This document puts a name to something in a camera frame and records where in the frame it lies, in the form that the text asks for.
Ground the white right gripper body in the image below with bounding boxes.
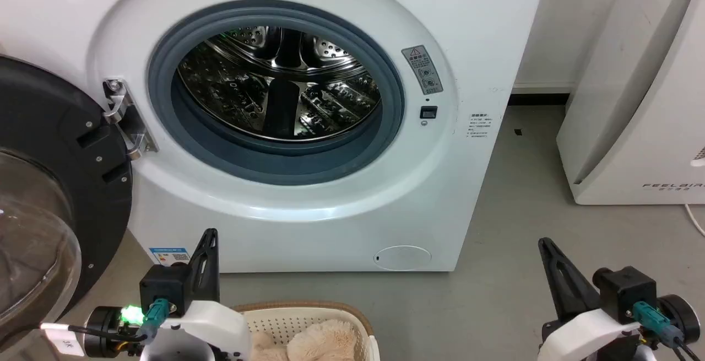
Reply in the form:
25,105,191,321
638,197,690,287
537,307,644,361

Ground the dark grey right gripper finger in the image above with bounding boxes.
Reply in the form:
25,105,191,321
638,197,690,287
538,238,558,317
543,238,602,323

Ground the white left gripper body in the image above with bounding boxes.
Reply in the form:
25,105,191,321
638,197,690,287
139,299,254,361

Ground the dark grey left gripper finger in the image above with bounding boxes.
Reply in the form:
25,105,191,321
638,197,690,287
210,230,221,303
186,229,215,317

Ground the cream fluffy plush toy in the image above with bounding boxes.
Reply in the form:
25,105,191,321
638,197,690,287
251,319,360,361

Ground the metal washing machine door hinge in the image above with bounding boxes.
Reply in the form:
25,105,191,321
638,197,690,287
103,78,159,161

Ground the black round washer door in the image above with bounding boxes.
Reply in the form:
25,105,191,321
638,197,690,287
0,55,133,346

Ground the stainless steel washing machine drum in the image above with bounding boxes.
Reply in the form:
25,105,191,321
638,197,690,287
176,26,382,143

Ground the blue energy label sticker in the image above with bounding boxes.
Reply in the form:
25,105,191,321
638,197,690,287
149,247,191,266

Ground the beige plastic laundry basket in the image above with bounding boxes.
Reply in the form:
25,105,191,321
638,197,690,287
230,301,381,361

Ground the white front-load washing machine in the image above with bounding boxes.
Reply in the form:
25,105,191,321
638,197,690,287
0,0,550,273

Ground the oval drain filter cover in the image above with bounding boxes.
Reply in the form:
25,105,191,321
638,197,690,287
373,245,432,271

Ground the small white text sticker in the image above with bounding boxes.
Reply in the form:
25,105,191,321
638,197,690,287
467,112,492,139

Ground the white air purifier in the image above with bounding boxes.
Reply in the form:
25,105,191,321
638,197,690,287
556,0,705,206

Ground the grey rubber door gasket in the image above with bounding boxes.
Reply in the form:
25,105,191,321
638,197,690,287
147,0,406,186

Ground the grey warning label sticker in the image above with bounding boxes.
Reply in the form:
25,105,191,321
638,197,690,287
401,45,444,95

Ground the teal plug left camera cable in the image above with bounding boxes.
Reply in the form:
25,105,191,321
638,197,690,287
83,298,170,345

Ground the teal plug camera cable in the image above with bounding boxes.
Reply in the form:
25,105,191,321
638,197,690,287
632,301,703,361
83,298,170,345

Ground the teal plug right camera cable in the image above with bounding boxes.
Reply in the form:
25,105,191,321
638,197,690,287
632,301,703,361

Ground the white power cable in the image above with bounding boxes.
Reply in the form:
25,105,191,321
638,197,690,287
685,203,705,238

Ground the white cable label tag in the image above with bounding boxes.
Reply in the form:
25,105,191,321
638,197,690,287
40,322,86,357

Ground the black wall baseboard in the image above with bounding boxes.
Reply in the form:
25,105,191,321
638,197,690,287
509,93,571,107

